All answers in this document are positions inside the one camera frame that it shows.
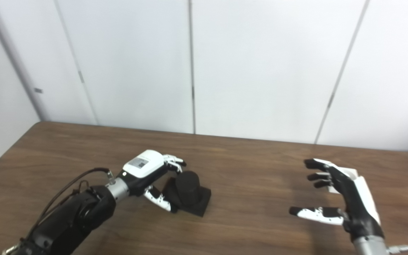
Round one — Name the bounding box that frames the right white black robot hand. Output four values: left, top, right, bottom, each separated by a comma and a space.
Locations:
289, 158, 385, 243

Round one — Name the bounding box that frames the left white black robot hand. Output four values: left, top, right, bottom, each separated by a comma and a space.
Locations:
117, 149, 187, 213

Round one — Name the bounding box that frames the white square piece with hole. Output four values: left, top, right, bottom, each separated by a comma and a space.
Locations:
326, 166, 359, 194

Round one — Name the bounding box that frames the black cylinder peg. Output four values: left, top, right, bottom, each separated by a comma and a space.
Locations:
162, 171, 212, 217

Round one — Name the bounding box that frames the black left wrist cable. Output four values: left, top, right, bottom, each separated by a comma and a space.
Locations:
23, 168, 116, 245

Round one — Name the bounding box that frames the grey wall corner post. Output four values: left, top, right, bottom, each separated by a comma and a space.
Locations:
0, 0, 50, 122

